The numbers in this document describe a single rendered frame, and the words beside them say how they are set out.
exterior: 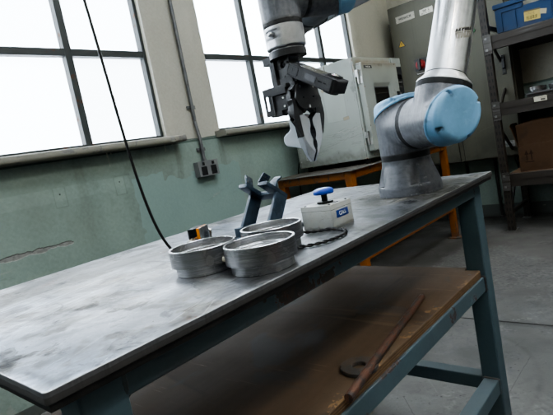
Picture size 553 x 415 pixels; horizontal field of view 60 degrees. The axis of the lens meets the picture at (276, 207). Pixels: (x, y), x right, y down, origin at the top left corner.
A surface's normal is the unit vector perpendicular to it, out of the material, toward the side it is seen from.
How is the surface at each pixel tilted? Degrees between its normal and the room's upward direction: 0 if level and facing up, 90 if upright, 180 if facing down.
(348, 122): 91
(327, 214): 90
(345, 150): 89
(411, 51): 90
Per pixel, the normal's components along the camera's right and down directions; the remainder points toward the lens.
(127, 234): 0.74, -0.07
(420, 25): -0.65, 0.21
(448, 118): 0.33, 0.17
